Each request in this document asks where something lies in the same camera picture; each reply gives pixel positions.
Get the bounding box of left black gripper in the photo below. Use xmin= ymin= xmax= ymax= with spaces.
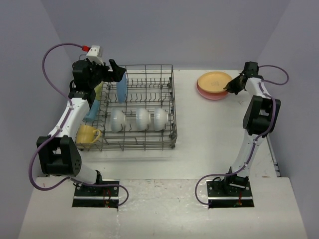
xmin=87 ymin=58 xmax=125 ymax=88

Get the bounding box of blue plate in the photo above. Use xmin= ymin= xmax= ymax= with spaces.
xmin=116 ymin=74 xmax=127 ymax=103

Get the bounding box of orange yellow plate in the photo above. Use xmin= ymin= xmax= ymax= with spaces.
xmin=197 ymin=71 xmax=232 ymax=94

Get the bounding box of pink plate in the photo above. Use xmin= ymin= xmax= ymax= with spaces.
xmin=196 ymin=85 xmax=228 ymax=101

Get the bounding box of white bowl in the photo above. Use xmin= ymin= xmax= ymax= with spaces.
xmin=154 ymin=108 xmax=168 ymax=131
xmin=110 ymin=109 xmax=126 ymax=132
xmin=136 ymin=108 xmax=151 ymax=131

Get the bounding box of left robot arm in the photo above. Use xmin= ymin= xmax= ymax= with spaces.
xmin=36 ymin=59 xmax=126 ymax=196

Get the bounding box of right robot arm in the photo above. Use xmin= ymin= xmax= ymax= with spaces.
xmin=222 ymin=61 xmax=281 ymax=196

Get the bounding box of green mug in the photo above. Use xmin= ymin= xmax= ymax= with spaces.
xmin=94 ymin=82 xmax=103 ymax=101

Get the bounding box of blue mug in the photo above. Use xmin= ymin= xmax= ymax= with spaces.
xmin=83 ymin=100 xmax=100 ymax=122

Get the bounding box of yellow mug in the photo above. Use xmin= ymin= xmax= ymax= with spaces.
xmin=76 ymin=125 xmax=102 ymax=144

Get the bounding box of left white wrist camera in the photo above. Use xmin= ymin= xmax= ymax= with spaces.
xmin=86 ymin=45 xmax=104 ymax=65

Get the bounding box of grey wire dish rack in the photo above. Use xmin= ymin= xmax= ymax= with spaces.
xmin=77 ymin=64 xmax=177 ymax=151

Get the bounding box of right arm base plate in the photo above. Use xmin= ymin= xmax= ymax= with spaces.
xmin=206 ymin=180 xmax=254 ymax=209

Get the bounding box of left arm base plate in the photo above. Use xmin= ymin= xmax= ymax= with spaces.
xmin=72 ymin=179 xmax=119 ymax=209

